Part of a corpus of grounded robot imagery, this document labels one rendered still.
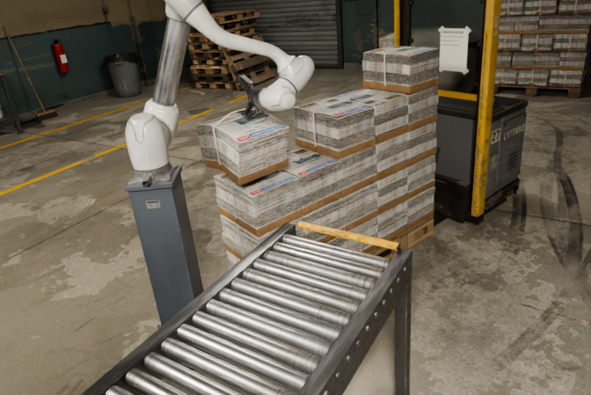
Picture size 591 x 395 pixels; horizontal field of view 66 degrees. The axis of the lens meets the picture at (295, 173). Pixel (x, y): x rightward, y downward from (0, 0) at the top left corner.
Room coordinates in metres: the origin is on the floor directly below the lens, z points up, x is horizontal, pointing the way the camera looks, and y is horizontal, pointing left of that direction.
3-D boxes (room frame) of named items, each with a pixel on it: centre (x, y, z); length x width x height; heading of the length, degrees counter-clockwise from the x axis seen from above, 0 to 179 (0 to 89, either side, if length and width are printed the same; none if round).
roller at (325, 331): (1.16, 0.10, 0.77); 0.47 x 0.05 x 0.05; 56
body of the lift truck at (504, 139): (3.37, -1.35, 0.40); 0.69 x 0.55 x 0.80; 37
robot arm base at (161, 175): (1.86, 0.62, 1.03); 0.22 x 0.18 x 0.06; 0
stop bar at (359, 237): (1.55, -0.17, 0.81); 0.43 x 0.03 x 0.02; 56
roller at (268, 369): (1.00, 0.20, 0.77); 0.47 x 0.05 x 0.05; 56
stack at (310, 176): (2.44, -0.14, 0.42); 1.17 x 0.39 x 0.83; 127
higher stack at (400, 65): (2.88, -0.71, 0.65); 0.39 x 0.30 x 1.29; 37
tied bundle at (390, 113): (2.70, -0.48, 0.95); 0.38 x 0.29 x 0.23; 37
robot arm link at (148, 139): (1.89, 0.62, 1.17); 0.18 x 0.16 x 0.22; 0
